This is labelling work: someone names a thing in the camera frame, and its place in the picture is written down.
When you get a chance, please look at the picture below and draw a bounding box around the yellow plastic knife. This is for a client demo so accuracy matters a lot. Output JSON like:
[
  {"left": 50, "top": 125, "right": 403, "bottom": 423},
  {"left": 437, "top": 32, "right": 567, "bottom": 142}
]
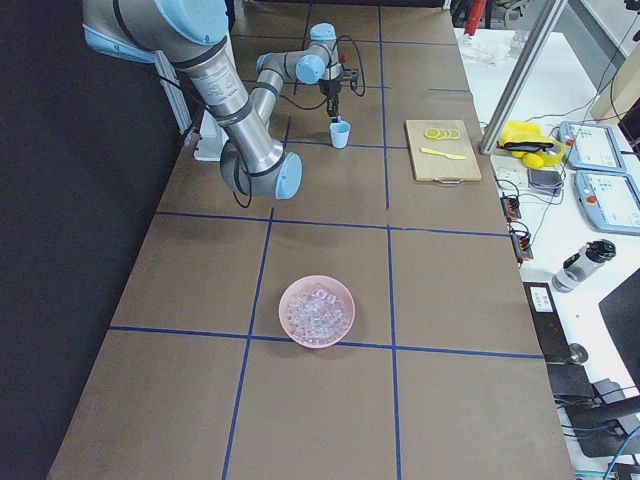
[{"left": 420, "top": 147, "right": 467, "bottom": 161}]

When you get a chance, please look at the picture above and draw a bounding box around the lower teach pendant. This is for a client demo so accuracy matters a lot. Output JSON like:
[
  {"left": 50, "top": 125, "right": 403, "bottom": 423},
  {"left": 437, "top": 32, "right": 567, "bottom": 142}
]
[{"left": 574, "top": 170, "right": 639, "bottom": 236}]

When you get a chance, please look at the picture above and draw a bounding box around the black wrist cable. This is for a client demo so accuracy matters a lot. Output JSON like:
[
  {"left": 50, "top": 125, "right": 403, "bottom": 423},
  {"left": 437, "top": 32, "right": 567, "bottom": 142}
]
[{"left": 284, "top": 34, "right": 369, "bottom": 112}]

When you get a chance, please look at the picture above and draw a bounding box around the clear plastic tray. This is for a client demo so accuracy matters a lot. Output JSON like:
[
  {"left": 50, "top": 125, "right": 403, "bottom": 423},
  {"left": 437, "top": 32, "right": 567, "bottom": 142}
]
[{"left": 458, "top": 31, "right": 528, "bottom": 66}]

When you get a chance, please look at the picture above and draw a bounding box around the upper black adapter board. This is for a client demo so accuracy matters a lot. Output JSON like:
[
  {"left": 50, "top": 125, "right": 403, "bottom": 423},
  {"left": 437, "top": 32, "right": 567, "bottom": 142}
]
[{"left": 500, "top": 196, "right": 521, "bottom": 221}]

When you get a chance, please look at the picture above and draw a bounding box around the white label card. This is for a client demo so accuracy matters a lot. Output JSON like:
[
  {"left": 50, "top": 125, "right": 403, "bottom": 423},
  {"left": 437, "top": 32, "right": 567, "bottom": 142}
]
[{"left": 530, "top": 286, "right": 554, "bottom": 313}]

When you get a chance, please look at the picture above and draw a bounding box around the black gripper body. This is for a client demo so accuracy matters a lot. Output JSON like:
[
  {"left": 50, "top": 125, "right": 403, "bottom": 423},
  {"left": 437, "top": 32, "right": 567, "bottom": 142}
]
[{"left": 319, "top": 79, "right": 342, "bottom": 106}]

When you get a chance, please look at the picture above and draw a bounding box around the yellow cloth bundle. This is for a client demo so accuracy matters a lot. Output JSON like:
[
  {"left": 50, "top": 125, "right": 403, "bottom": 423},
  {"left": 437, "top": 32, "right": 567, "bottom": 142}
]
[{"left": 498, "top": 120, "right": 566, "bottom": 170}]

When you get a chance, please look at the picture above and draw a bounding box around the clear water bottle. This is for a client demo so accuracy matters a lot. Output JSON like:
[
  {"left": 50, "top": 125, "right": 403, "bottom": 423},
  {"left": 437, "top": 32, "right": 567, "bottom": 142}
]
[{"left": 551, "top": 239, "right": 616, "bottom": 293}]

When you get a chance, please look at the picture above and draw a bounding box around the bamboo cutting board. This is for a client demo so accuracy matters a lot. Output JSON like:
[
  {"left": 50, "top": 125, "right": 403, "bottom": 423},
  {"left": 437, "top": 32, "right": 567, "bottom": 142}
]
[{"left": 404, "top": 119, "right": 482, "bottom": 184}]

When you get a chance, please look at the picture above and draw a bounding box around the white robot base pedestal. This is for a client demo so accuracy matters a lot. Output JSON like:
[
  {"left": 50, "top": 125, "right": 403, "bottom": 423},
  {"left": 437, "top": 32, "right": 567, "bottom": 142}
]
[{"left": 194, "top": 110, "right": 225, "bottom": 162}]

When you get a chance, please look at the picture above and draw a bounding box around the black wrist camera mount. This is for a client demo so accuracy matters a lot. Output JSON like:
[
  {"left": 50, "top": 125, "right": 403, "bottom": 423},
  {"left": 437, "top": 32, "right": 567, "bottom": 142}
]
[{"left": 341, "top": 68, "right": 360, "bottom": 90}]

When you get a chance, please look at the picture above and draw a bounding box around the light blue plastic cup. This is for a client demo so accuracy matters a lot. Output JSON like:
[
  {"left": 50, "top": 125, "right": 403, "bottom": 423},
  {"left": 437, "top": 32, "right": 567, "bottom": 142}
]
[{"left": 329, "top": 120, "right": 351, "bottom": 149}]

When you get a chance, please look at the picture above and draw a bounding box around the upper teach pendant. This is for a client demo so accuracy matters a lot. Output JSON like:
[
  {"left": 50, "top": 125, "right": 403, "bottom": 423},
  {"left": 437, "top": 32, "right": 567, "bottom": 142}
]
[{"left": 558, "top": 121, "right": 627, "bottom": 173}]

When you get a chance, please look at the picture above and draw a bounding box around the teach pendant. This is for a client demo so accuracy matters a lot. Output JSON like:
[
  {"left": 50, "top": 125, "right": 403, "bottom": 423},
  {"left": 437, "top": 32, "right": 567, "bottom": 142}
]
[
  {"left": 558, "top": 121, "right": 627, "bottom": 173},
  {"left": 574, "top": 170, "right": 639, "bottom": 236}
]

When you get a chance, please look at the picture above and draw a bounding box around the top lemon slice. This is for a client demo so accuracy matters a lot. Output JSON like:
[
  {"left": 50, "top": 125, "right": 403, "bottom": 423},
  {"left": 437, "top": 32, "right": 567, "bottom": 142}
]
[{"left": 424, "top": 128, "right": 440, "bottom": 139}]

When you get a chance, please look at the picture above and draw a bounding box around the black adapter board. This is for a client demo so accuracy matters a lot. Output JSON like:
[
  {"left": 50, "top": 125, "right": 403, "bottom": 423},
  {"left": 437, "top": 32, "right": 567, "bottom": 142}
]
[
  {"left": 509, "top": 226, "right": 533, "bottom": 265},
  {"left": 500, "top": 196, "right": 521, "bottom": 221}
]

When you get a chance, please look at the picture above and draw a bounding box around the black monitor stand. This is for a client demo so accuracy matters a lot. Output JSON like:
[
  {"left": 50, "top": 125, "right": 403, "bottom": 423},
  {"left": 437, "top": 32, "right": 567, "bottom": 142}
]
[{"left": 524, "top": 273, "right": 639, "bottom": 458}]

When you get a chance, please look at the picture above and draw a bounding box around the lower black adapter board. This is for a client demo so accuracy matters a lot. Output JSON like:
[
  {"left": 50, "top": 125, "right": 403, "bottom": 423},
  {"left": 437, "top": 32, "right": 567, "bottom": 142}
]
[{"left": 509, "top": 226, "right": 533, "bottom": 265}]

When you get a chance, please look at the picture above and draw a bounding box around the pink bowl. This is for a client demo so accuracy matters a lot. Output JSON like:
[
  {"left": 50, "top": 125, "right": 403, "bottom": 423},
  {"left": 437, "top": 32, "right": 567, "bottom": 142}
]
[{"left": 278, "top": 275, "right": 356, "bottom": 349}]

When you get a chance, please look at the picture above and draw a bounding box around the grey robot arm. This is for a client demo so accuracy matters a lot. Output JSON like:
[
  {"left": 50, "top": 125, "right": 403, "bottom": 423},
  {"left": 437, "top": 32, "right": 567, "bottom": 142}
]
[{"left": 82, "top": 0, "right": 343, "bottom": 200}]

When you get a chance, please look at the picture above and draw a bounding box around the aluminium frame post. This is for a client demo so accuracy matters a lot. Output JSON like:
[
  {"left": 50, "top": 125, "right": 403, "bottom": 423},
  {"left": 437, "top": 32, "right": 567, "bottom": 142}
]
[{"left": 478, "top": 0, "right": 568, "bottom": 156}]

